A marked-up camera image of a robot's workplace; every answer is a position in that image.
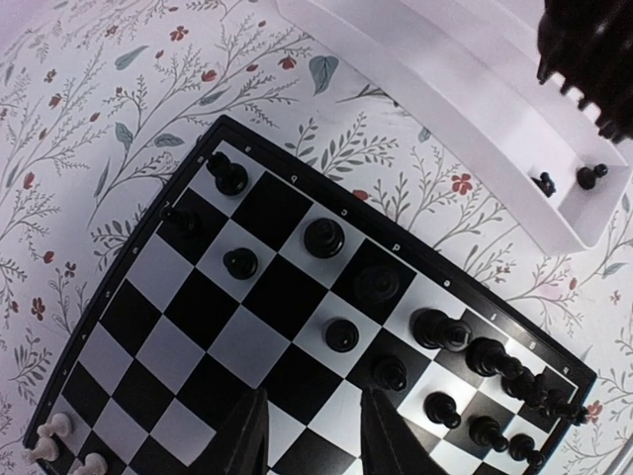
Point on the black and grey chessboard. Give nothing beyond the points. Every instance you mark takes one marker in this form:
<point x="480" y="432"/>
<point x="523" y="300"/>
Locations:
<point x="170" y="342"/>

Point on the white chess piece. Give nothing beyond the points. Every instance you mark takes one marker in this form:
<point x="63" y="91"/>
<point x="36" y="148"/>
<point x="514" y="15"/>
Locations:
<point x="46" y="449"/>
<point x="60" y="424"/>

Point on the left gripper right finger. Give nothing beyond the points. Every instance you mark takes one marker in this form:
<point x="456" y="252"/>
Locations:
<point x="388" y="446"/>

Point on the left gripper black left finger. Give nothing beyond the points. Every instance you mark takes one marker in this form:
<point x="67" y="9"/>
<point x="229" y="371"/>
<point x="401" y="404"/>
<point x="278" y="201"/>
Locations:
<point x="241" y="445"/>

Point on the black chess piece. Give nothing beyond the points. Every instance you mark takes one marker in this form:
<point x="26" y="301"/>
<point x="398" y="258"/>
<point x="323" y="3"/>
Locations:
<point x="554" y="406"/>
<point x="376" y="284"/>
<point x="487" y="357"/>
<point x="588" y="177"/>
<point x="241" y="263"/>
<point x="486" y="432"/>
<point x="441" y="409"/>
<point x="231" y="178"/>
<point x="389" y="373"/>
<point x="183" y="221"/>
<point x="522" y="448"/>
<point x="324" y="238"/>
<point x="341" y="335"/>
<point x="433" y="329"/>
<point x="528" y="388"/>

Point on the white plastic piece tray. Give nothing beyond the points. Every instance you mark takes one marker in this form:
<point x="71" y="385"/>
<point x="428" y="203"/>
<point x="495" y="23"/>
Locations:
<point x="467" y="71"/>

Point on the black chess pieces pile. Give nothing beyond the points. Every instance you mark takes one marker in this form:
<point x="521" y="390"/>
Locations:
<point x="545" y="184"/>

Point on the white pawn piece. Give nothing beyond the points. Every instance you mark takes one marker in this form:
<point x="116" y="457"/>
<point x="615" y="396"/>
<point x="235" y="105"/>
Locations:
<point x="94" y="464"/>

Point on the floral patterned table mat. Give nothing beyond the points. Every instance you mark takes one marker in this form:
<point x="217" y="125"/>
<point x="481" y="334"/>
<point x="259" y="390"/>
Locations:
<point x="101" y="100"/>

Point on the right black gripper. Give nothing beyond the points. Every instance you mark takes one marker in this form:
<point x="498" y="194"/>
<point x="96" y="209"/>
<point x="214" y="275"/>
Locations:
<point x="590" y="44"/>

